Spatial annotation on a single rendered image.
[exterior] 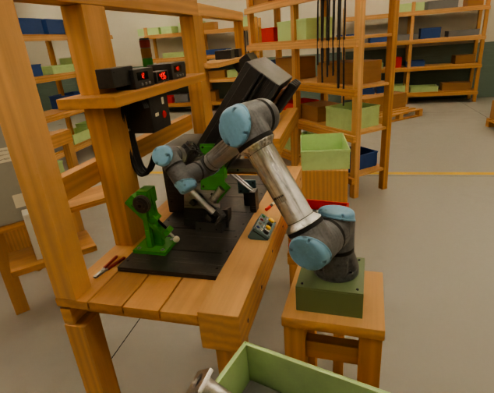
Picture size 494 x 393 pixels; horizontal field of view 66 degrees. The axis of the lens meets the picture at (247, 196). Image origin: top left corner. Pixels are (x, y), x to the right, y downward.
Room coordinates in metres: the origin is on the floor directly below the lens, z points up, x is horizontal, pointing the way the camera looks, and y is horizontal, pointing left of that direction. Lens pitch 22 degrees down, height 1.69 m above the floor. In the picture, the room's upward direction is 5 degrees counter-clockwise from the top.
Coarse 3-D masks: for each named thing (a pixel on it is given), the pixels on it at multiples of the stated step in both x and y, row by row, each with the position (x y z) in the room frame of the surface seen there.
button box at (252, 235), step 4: (260, 216) 1.54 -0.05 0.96; (256, 220) 1.58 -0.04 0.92; (260, 220) 1.51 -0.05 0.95; (264, 220) 1.53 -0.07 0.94; (268, 220) 1.54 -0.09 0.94; (256, 224) 1.47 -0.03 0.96; (264, 224) 1.50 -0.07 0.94; (252, 228) 1.46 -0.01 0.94; (256, 228) 1.44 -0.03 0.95; (260, 228) 1.45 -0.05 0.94; (264, 228) 1.46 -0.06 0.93; (272, 228) 1.49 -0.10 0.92; (252, 232) 1.44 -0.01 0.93; (256, 232) 1.43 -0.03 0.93; (260, 232) 1.43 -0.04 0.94; (264, 232) 1.43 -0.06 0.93; (248, 236) 1.44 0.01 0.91; (252, 236) 1.44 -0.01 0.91; (256, 236) 1.43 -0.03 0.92; (260, 236) 1.43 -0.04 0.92; (264, 236) 1.42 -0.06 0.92; (268, 236) 1.42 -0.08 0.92
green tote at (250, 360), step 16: (240, 352) 0.74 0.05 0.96; (256, 352) 0.75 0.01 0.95; (272, 352) 0.73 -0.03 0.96; (224, 368) 0.70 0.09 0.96; (240, 368) 0.74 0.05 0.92; (256, 368) 0.75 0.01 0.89; (272, 368) 0.73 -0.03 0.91; (288, 368) 0.71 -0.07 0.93; (304, 368) 0.69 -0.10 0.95; (320, 368) 0.67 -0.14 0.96; (224, 384) 0.68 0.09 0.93; (240, 384) 0.73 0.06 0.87; (272, 384) 0.73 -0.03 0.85; (288, 384) 0.71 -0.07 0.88; (304, 384) 0.69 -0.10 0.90; (320, 384) 0.66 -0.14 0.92; (336, 384) 0.64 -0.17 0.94; (352, 384) 0.63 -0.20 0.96; (368, 384) 0.62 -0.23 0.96
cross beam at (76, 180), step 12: (180, 120) 2.33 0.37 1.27; (156, 132) 2.03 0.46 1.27; (168, 132) 2.16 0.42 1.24; (180, 132) 2.31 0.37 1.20; (144, 144) 1.90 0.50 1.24; (156, 144) 2.01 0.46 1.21; (72, 168) 1.44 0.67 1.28; (84, 168) 1.45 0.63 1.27; (96, 168) 1.52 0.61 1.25; (72, 180) 1.38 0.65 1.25; (84, 180) 1.44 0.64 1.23; (96, 180) 1.50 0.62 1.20; (72, 192) 1.36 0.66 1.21
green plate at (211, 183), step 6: (204, 144) 1.68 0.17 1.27; (210, 144) 1.67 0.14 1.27; (204, 150) 1.67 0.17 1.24; (222, 168) 1.63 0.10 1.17; (216, 174) 1.63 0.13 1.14; (222, 174) 1.62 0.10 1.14; (204, 180) 1.64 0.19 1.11; (210, 180) 1.63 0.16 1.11; (216, 180) 1.63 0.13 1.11; (222, 180) 1.62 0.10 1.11; (204, 186) 1.63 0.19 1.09; (210, 186) 1.63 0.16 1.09; (216, 186) 1.62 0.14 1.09
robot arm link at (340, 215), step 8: (320, 208) 1.10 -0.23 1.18; (328, 208) 1.10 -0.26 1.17; (336, 208) 1.10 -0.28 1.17; (344, 208) 1.10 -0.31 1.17; (328, 216) 1.05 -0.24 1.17; (336, 216) 1.04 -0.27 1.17; (344, 216) 1.04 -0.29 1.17; (352, 216) 1.05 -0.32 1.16; (336, 224) 1.02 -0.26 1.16; (344, 224) 1.04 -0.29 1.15; (352, 224) 1.05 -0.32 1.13; (344, 232) 1.02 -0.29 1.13; (352, 232) 1.06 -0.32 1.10; (344, 240) 1.01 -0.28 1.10; (352, 240) 1.06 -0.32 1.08; (344, 248) 1.04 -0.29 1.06; (352, 248) 1.06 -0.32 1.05
